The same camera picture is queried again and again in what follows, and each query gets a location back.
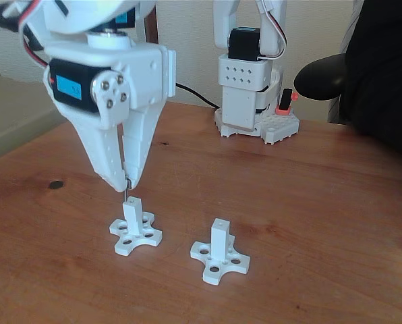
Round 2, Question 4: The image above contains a grey striped cloth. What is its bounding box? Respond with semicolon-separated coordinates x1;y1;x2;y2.
341;0;366;57

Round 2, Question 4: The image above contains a black cable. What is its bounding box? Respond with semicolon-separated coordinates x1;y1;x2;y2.
175;83;221;110

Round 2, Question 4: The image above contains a person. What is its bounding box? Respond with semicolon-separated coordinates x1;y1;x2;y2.
339;0;402;159

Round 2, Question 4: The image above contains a beige plastic container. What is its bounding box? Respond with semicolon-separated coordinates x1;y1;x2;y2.
0;65;67;165

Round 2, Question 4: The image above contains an orange and black clamp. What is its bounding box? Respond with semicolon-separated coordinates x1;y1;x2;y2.
277;88;299;116

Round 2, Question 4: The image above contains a black chair armrest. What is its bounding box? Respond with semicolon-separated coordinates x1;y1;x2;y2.
293;53;349;101

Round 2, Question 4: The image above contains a white post stand cross base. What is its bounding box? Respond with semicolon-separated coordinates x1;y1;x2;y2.
109;197;164;257
190;218;252;285

